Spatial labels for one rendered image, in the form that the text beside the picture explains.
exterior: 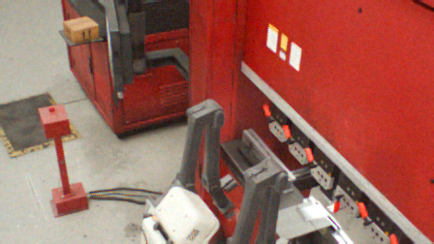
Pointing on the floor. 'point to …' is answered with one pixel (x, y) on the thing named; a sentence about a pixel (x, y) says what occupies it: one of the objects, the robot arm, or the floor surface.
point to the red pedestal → (71, 195)
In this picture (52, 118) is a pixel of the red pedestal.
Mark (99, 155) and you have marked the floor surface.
